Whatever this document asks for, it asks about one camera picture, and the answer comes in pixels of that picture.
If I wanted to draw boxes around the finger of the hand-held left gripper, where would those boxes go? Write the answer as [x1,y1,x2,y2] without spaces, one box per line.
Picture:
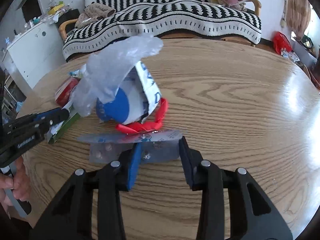
[35,108,70,137]
[4,109,62,132]

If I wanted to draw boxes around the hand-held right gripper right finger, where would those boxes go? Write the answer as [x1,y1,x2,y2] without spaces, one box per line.
[179,136,293,240]

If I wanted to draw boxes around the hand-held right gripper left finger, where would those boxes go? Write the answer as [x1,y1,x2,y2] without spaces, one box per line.
[30,142,144,240]

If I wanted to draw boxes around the silver pill blister pack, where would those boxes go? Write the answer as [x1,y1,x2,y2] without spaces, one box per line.
[77,129,183,165]

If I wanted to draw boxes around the white blue bag red handles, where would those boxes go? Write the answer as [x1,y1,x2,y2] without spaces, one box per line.
[95,60,170,135]

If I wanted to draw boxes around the clear plastic bag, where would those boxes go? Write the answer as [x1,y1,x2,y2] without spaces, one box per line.
[74,33,164,118]

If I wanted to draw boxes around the person's left hand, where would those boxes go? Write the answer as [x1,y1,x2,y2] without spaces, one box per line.
[0,156,32,213]

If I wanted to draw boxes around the flat green white carton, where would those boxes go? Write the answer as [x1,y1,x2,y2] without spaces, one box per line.
[48,112,81,145]

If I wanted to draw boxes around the red mushroom toy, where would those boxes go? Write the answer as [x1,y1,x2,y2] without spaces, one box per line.
[55,77,79,106]

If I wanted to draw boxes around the white cabinet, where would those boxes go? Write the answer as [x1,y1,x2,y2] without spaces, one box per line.
[2,21,67,89]

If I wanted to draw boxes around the wooden sofa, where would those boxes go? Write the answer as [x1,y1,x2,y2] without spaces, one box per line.
[58,0,262,63]

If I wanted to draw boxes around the black box stand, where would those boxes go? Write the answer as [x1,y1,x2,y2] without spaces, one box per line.
[58,8,81,31]

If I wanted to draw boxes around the yellow box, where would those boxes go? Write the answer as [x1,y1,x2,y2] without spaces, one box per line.
[48,2,64,16]

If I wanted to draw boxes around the brown crumpled clothing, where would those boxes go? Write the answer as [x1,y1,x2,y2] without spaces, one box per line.
[74,2,116,29]

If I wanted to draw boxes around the dark framed window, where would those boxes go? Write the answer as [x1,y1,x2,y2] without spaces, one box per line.
[21,0,42,22]

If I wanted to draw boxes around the scattered white papers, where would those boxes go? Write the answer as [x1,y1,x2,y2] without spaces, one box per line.
[281,47,301,62]

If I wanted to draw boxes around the red plastic bag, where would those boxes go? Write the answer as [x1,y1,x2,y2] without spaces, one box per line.
[272,31,292,55]

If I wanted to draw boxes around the grey storage box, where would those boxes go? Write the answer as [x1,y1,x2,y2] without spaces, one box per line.
[291,35,318,68]

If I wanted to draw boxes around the brown patterned curtain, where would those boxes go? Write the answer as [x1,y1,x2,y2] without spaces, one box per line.
[286,0,312,41]

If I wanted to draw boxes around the hanging wall ornament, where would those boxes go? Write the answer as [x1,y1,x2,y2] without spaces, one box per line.
[281,0,287,28]

